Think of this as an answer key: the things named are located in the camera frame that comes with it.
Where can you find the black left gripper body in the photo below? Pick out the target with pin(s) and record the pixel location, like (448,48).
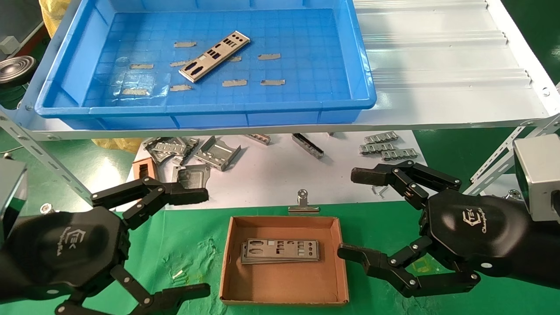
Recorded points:
(65,251)

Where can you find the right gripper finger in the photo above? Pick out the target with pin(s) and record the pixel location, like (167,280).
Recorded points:
(372,175)
(372,264)

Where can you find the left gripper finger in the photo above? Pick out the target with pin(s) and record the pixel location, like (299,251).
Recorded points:
(175,194)
(175,299)

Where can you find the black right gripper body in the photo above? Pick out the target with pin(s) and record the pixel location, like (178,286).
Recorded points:
(477,232)

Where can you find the steel IO shield plate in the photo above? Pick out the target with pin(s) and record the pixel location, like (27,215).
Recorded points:
(280,261)
(284,253)
(221,50)

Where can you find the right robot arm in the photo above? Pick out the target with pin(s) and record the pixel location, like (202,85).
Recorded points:
(547,253)

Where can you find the small brown box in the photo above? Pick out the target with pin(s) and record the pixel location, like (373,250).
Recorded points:
(135,169)

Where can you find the brown cardboard box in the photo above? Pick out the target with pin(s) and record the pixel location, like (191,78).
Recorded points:
(284,284)

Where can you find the blue plastic tray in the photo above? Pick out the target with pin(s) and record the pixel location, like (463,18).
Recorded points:
(315,52)

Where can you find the small grey box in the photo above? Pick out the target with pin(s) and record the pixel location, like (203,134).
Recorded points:
(8,45)

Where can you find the small bent metal clip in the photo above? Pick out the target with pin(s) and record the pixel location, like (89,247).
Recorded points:
(379,190)

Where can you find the small silver screw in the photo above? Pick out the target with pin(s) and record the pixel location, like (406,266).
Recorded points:
(178,274)

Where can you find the square steel plate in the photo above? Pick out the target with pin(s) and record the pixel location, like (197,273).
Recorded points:
(192,174)

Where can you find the slotted steel strip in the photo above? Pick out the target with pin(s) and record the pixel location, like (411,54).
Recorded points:
(377,148)
(381,137)
(399,154)

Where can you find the green table cloth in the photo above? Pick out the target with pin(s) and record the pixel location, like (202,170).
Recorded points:
(192,245)

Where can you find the dark steel bar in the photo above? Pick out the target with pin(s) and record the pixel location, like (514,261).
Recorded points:
(307,146)

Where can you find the white base board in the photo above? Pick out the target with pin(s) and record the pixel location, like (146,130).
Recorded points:
(271,183)

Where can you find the short steel channel piece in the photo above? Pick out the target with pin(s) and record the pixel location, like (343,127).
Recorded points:
(258,139)

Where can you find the grey tape strip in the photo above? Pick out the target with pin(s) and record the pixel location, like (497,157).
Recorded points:
(180,87)
(185,44)
(177,64)
(141,66)
(234,82)
(236,58)
(272,82)
(269,56)
(134,92)

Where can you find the white metal shelf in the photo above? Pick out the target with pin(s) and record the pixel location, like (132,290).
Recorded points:
(437,65)

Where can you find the black round speaker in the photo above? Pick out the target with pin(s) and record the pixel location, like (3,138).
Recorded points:
(15,70)

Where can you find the slotted steel bracket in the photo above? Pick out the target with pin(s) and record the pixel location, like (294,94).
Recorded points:
(164,148)
(191,148)

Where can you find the folded steel bracket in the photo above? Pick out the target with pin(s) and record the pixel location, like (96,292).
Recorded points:
(217,154)

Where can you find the perforated metal rack post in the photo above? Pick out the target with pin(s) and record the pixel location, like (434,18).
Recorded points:
(494,166)
(33,148)

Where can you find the left wrist camera housing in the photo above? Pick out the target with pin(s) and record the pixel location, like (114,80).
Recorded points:
(11,197)

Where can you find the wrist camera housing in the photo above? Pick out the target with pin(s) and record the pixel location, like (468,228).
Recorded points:
(11,197)
(538,175)

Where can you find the right wrist camera housing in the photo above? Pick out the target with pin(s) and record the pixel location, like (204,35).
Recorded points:
(538,175)

